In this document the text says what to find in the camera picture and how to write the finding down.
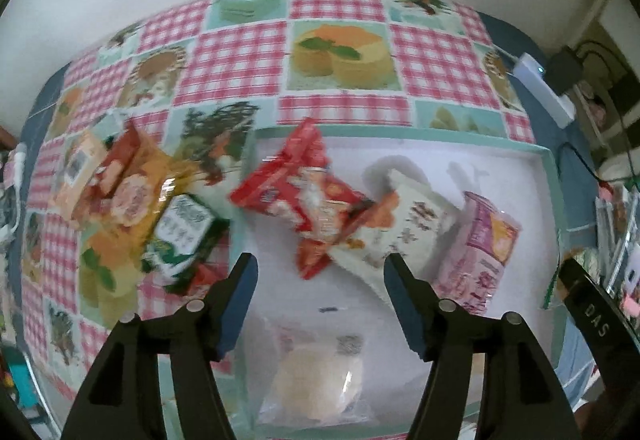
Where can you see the round bread clear packet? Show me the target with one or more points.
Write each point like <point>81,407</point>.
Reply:
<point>315,370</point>

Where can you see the checked printed tablecloth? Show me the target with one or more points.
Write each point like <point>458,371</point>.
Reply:
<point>235,64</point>

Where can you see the black charger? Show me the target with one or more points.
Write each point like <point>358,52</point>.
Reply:
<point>565,69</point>

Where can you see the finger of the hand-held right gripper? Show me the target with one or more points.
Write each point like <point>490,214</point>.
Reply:
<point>572,280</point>

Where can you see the yellow clear snack packet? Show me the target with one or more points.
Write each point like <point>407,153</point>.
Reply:
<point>160,169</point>

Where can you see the pink swiss roll packet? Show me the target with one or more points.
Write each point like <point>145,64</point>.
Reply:
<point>480,245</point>

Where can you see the small red candy packet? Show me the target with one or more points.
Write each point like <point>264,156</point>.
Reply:
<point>205,277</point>

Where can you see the white power strip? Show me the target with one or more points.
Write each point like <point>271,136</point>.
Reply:
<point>542,84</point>

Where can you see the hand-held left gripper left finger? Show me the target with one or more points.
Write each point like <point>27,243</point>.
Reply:
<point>240,300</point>

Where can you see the green white biscuit packet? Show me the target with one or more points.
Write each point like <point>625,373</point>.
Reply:
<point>182,230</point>

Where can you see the white pastry packet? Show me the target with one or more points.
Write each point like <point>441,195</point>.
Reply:
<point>415,230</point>

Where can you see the orange barcode snack packet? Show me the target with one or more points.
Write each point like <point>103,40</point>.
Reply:
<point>80,169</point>

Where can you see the teal shallow cardboard box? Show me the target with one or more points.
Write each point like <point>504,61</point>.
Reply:
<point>360,320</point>

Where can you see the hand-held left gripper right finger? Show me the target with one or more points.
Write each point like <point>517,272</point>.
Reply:
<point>405,305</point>

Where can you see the red snack packet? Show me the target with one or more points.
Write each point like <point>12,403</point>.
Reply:
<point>320,220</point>
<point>290,164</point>

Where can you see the red orange candy wrapper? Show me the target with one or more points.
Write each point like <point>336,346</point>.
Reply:
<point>125,144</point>

